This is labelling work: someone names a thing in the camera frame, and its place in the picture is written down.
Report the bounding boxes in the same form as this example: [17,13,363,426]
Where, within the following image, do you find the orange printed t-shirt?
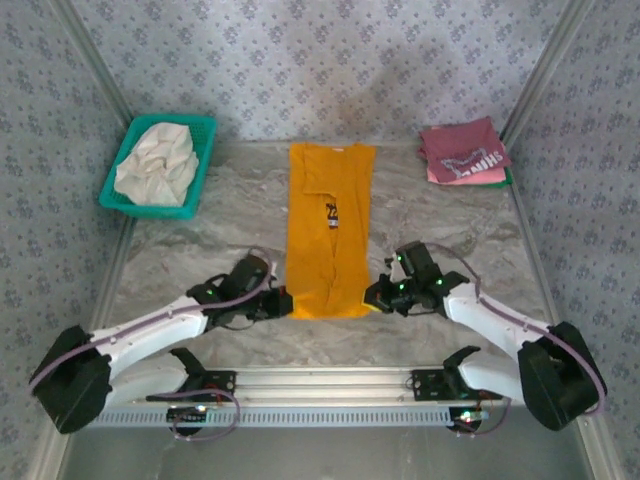
[283,142,377,321]

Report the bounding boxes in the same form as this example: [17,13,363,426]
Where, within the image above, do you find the teal plastic basket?
[98,114,219,221]

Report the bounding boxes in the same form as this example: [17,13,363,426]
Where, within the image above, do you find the pink t-shirt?
[426,167,507,187]

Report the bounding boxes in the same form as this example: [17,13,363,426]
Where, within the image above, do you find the small black circuit board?
[448,407,490,435]
[166,405,210,435]

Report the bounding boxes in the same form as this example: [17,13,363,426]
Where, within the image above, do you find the cream white t-shirt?
[113,123,200,207]

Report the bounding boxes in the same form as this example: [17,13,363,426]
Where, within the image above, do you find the maroon printed t-shirt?
[417,117,512,184]

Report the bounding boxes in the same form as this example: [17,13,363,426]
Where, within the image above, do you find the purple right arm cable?
[424,243,609,439]

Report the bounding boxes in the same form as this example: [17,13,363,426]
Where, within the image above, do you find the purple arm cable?
[424,243,609,439]
[28,245,277,444]

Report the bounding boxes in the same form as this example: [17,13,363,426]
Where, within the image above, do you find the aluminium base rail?
[107,366,521,405]

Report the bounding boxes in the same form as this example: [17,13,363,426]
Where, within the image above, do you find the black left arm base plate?
[147,370,237,404]

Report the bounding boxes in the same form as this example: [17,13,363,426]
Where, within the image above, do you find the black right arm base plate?
[410,369,504,402]

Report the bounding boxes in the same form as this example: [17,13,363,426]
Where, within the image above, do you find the slotted grey cable tray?
[92,407,484,430]

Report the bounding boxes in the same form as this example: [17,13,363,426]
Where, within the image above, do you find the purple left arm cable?
[28,245,277,444]

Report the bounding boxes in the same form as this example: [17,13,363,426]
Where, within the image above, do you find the aluminium frame post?
[49,0,136,124]
[499,0,599,146]

